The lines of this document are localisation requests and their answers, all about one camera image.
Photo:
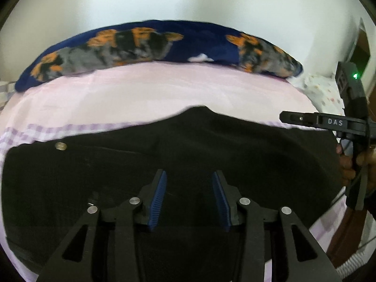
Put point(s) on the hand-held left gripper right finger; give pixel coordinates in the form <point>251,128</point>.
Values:
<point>221,204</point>

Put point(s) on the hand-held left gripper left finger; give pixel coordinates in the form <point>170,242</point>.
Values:
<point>157,204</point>

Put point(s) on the person's right hand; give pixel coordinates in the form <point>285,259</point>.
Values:
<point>346,167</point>

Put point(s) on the blue orange patterned pillow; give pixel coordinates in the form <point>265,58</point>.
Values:
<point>205,41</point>

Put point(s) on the wooden door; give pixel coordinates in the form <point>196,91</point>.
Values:
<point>359,55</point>

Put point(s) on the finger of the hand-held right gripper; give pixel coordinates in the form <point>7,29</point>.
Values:
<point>298,119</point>

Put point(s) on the person's right forearm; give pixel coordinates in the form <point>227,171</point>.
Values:
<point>351,232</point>

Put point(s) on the black pants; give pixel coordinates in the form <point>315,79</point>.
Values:
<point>88,176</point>

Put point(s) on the plaid pillow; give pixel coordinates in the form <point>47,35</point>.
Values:
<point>4,92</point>

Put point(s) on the pink checked bed sheet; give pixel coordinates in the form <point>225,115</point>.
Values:
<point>147,94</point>

